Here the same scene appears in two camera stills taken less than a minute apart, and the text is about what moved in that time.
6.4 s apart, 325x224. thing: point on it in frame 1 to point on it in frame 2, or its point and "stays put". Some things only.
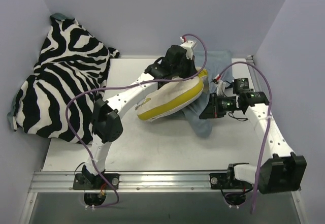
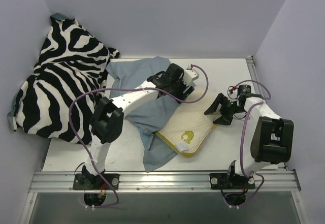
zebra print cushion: [72, 59] stays put
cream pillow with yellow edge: [172, 97] to [188, 127]
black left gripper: [181, 65] to [181, 89]
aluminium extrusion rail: [130, 182] stays put
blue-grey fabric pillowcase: [219, 65] to [149, 117]
